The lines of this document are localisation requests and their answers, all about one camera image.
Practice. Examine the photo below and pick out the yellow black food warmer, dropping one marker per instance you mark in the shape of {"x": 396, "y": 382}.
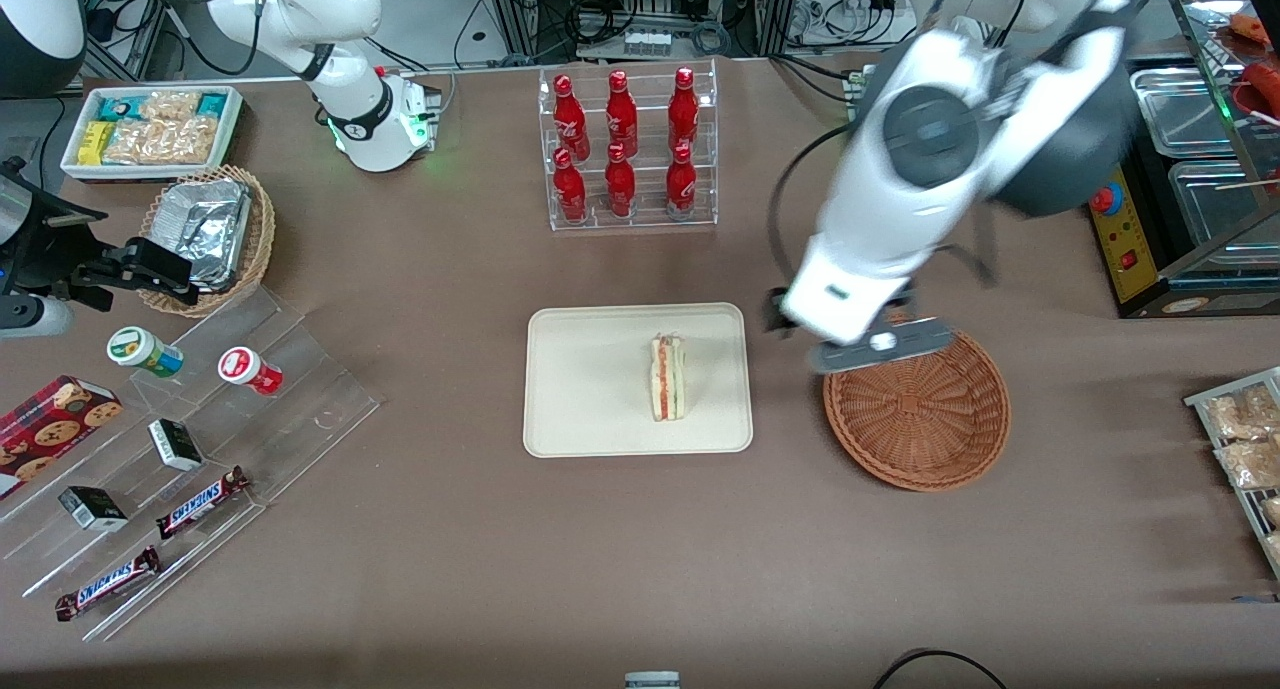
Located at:
{"x": 1200, "y": 29}

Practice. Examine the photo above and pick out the white power strip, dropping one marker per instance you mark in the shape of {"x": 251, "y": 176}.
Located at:
{"x": 648, "y": 42}

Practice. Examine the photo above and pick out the white snack bin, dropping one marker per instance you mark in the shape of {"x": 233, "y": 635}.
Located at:
{"x": 70, "y": 164}

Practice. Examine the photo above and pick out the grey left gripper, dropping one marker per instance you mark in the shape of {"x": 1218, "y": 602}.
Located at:
{"x": 773, "y": 313}

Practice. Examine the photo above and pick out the red food items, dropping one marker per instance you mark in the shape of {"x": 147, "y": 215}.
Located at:
{"x": 1262, "y": 79}

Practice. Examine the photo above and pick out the small dark green box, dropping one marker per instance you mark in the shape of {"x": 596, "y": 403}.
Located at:
{"x": 93, "y": 509}
{"x": 175, "y": 444}

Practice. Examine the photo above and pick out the clear acrylic bottle rack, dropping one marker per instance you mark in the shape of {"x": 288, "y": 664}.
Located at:
{"x": 648, "y": 219}

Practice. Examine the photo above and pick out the light wicker basket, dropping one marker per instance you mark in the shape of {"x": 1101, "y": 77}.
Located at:
{"x": 258, "y": 229}

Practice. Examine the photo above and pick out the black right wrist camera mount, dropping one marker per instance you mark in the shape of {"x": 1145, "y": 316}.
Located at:
{"x": 45, "y": 234}

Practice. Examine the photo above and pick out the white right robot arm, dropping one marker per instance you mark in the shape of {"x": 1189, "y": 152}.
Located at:
{"x": 350, "y": 119}

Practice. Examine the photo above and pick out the green lidded jar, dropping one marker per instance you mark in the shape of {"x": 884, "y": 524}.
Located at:
{"x": 140, "y": 349}

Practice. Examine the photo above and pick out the yellow emergency stop control box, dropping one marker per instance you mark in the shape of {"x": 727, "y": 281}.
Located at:
{"x": 1120, "y": 239}

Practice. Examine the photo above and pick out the yellow snack packet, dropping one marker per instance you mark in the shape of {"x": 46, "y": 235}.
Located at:
{"x": 95, "y": 141}

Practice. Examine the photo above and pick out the red cola bottle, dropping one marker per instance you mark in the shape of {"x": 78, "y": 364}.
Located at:
{"x": 621, "y": 109}
{"x": 683, "y": 107}
{"x": 569, "y": 114}
{"x": 620, "y": 184}
{"x": 570, "y": 189}
{"x": 681, "y": 181}

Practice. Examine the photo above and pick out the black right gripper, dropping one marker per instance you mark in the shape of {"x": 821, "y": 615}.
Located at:
{"x": 48, "y": 250}

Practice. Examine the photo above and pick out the clear rice cracker bag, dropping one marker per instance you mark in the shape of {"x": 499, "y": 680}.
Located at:
{"x": 160, "y": 144}
{"x": 170, "y": 105}

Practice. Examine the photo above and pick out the red lidded jar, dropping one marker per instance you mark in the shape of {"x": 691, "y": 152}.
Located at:
{"x": 248, "y": 369}

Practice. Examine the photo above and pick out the cream rectangular tray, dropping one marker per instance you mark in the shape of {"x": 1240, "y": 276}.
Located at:
{"x": 590, "y": 389}

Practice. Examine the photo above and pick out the Snickers chocolate bar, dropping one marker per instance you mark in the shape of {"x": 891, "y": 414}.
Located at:
{"x": 200, "y": 502}
{"x": 105, "y": 584}

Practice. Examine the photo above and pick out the clear acrylic stepped shelf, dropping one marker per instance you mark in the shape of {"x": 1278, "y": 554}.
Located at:
{"x": 300, "y": 409}

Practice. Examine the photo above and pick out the stainless steel tray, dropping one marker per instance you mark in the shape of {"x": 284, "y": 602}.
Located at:
{"x": 1180, "y": 114}
{"x": 1215, "y": 209}

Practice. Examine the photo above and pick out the teal snack packet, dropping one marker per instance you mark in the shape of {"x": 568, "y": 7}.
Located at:
{"x": 212, "y": 105}
{"x": 118, "y": 105}

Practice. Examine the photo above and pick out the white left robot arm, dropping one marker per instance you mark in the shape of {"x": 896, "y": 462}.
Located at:
{"x": 900, "y": 169}

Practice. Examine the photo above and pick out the tray of packaged snacks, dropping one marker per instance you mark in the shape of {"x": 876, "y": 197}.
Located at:
{"x": 1200, "y": 401}

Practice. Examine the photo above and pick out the brown wicker basket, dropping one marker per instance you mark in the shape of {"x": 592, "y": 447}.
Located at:
{"x": 920, "y": 419}

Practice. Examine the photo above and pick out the triangular sandwich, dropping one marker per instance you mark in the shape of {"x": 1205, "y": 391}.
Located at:
{"x": 668, "y": 379}

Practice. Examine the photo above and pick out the clear nut snack bag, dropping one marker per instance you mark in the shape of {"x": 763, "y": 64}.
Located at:
{"x": 1250, "y": 464}
{"x": 1240, "y": 414}

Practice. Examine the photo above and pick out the red chocolate chip cookie box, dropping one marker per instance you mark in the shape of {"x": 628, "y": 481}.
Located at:
{"x": 50, "y": 434}

